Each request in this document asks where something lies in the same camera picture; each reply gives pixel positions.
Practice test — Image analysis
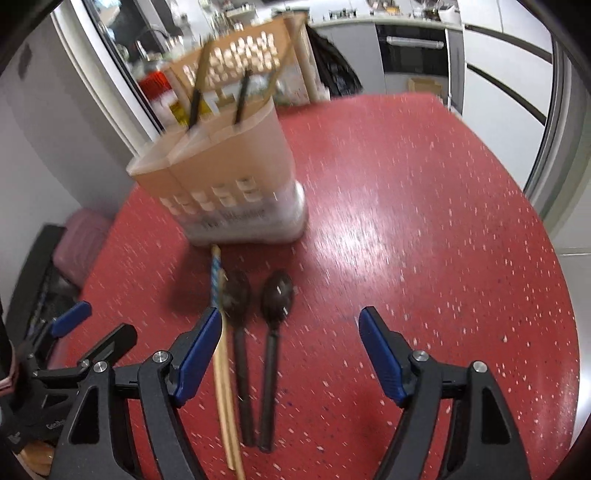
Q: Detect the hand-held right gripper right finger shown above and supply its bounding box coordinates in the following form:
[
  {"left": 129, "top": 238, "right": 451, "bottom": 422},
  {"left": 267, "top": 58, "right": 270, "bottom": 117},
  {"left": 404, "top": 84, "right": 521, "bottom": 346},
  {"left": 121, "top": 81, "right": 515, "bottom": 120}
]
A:
[{"left": 359, "top": 305, "right": 532, "bottom": 480}]

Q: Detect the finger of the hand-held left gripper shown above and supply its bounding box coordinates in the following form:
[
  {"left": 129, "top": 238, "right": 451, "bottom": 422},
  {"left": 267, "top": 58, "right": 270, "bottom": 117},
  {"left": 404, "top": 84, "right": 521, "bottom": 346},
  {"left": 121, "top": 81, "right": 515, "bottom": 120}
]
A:
[
  {"left": 32, "top": 323, "right": 138, "bottom": 380},
  {"left": 25, "top": 301, "right": 92, "bottom": 354}
]

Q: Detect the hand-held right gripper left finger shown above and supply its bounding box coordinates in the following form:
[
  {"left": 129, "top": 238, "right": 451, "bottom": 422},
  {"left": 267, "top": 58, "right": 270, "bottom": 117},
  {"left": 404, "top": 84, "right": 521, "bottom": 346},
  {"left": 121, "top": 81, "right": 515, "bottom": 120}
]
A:
[{"left": 48, "top": 305, "right": 223, "bottom": 480}]

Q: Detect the dark translucent spoon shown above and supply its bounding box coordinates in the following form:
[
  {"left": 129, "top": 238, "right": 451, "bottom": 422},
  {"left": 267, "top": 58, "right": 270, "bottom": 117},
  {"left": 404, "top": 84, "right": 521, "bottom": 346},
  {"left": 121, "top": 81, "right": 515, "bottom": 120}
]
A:
[
  {"left": 221, "top": 270, "right": 257, "bottom": 448},
  {"left": 256, "top": 270, "right": 296, "bottom": 453}
]

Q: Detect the blue patterned chopstick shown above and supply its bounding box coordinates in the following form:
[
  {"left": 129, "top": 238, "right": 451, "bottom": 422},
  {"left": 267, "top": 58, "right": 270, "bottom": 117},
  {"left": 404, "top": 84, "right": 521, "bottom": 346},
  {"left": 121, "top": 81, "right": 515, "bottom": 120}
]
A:
[
  {"left": 211, "top": 244, "right": 236, "bottom": 469},
  {"left": 217, "top": 258, "right": 246, "bottom": 480}
]

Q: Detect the beige utensil holder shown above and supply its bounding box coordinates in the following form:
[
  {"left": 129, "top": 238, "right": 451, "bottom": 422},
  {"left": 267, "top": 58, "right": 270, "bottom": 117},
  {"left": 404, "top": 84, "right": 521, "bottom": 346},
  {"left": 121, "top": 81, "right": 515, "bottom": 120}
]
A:
[{"left": 126, "top": 104, "right": 309, "bottom": 247}]

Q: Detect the wooden chopstick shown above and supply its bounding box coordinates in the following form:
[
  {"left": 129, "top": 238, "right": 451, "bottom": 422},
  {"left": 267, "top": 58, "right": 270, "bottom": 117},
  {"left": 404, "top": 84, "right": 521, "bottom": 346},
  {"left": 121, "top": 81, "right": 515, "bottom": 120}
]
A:
[{"left": 263, "top": 14, "right": 308, "bottom": 104}]

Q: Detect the gold foil bag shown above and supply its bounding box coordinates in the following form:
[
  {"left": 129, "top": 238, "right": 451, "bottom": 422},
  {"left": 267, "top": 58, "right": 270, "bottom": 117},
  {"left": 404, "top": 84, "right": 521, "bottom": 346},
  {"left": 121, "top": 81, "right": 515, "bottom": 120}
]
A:
[{"left": 168, "top": 99, "right": 218, "bottom": 127}]

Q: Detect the red plastic basket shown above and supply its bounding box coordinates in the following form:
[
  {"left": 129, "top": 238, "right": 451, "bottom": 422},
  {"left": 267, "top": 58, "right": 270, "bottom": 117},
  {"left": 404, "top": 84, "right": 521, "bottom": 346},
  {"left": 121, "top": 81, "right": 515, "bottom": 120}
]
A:
[{"left": 139, "top": 71, "right": 174, "bottom": 100}]

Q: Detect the flat cardboard box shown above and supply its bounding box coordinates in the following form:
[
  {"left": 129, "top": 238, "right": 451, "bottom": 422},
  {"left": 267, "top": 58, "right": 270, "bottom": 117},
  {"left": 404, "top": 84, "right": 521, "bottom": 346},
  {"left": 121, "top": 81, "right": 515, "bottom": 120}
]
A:
[{"left": 406, "top": 78, "right": 444, "bottom": 104}]

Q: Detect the metal pot lid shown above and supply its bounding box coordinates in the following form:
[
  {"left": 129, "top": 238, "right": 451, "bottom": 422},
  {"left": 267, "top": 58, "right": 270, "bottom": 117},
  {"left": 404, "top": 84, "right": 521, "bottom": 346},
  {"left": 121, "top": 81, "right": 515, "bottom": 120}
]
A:
[{"left": 134, "top": 28, "right": 169, "bottom": 65}]

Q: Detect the black cloth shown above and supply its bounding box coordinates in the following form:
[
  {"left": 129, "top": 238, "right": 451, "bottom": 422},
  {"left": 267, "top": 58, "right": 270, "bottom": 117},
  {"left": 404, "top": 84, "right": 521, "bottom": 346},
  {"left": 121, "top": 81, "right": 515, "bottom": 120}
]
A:
[{"left": 307, "top": 25, "right": 363, "bottom": 100}]

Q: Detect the black built-in oven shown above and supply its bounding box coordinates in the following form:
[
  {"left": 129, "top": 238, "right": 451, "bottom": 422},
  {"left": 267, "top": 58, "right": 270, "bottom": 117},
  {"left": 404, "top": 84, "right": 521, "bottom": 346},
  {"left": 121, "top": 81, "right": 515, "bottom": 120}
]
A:
[{"left": 375, "top": 23, "right": 448, "bottom": 75}]

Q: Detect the beige flower-cutout rack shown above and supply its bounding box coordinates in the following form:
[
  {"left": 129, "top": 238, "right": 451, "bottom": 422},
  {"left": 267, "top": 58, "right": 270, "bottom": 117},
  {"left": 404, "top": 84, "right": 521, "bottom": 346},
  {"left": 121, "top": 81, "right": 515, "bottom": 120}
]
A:
[{"left": 168, "top": 14, "right": 319, "bottom": 130}]

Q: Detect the white refrigerator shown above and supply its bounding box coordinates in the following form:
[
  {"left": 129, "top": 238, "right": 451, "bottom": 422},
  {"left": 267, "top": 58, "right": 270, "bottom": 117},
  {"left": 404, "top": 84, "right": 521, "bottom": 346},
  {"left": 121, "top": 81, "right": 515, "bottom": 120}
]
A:
[{"left": 462, "top": 0, "right": 555, "bottom": 139}]

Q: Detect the white kitchen counter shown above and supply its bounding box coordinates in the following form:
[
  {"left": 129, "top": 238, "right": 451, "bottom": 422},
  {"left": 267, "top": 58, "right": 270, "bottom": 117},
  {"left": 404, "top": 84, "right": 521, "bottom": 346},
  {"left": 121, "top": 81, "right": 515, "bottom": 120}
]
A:
[{"left": 309, "top": 9, "right": 465, "bottom": 33}]

